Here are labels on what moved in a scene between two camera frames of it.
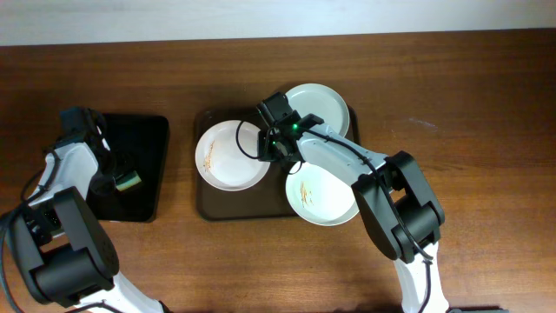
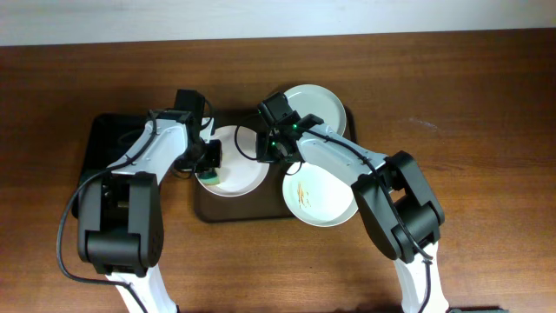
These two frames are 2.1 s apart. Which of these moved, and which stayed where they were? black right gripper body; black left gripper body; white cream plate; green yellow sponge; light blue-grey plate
Moved: black left gripper body; green yellow sponge
Stayed: black right gripper body; white cream plate; light blue-grey plate
